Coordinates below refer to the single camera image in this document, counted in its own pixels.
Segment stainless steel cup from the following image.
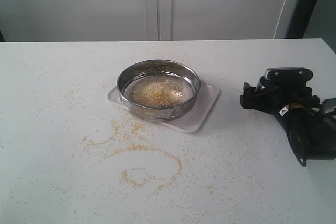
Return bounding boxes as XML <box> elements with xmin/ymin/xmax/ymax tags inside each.
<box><xmin>255</xmin><ymin>76</ymin><xmax>269</xmax><ymax>92</ymax></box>

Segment white plastic tray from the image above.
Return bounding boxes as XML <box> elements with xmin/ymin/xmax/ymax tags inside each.
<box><xmin>107</xmin><ymin>80</ymin><xmax>221</xmax><ymax>133</ymax></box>

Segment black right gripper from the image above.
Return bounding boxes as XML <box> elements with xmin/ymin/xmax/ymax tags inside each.
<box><xmin>240</xmin><ymin>82</ymin><xmax>321</xmax><ymax>124</ymax></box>

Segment round stainless steel sieve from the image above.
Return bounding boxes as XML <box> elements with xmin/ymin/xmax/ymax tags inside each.
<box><xmin>116</xmin><ymin>59</ymin><xmax>201</xmax><ymax>122</ymax></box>

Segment yellow-brown granules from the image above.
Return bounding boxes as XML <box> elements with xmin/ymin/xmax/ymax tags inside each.
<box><xmin>127</xmin><ymin>80</ymin><xmax>183</xmax><ymax>108</ymax></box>

